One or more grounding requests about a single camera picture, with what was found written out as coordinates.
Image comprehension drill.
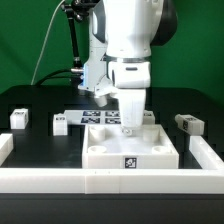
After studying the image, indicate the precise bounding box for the white marker base plate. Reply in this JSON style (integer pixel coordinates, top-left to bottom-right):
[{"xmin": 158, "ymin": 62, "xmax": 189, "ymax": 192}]
[{"xmin": 64, "ymin": 110, "xmax": 120, "ymax": 125}]

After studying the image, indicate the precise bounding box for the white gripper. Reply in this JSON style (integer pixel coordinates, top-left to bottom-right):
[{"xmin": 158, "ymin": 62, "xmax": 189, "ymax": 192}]
[{"xmin": 108, "ymin": 61, "xmax": 151, "ymax": 135}]

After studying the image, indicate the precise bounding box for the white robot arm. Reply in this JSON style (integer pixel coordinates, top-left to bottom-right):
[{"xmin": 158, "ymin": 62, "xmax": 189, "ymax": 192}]
[{"xmin": 80, "ymin": 0, "xmax": 177, "ymax": 135}]

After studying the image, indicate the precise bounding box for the white square tabletop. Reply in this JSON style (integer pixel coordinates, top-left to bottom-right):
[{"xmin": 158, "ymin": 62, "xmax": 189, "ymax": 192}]
[{"xmin": 82, "ymin": 124, "xmax": 179, "ymax": 169}]

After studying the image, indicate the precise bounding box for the white cable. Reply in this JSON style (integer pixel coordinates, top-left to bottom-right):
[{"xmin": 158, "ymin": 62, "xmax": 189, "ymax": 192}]
[{"xmin": 30, "ymin": 0, "xmax": 68, "ymax": 86}]

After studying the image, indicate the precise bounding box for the black cable bundle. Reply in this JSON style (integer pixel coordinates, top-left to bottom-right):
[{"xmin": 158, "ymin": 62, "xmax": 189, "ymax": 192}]
[{"xmin": 34, "ymin": 68, "xmax": 83, "ymax": 87}]

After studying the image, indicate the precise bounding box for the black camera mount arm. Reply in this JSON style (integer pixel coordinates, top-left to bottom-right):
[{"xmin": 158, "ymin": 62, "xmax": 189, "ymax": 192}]
[{"xmin": 61, "ymin": 0, "xmax": 100, "ymax": 68}]

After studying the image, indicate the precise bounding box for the white U-shaped fence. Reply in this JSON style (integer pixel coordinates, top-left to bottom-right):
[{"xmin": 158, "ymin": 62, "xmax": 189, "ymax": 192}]
[{"xmin": 0, "ymin": 134, "xmax": 224, "ymax": 194}]

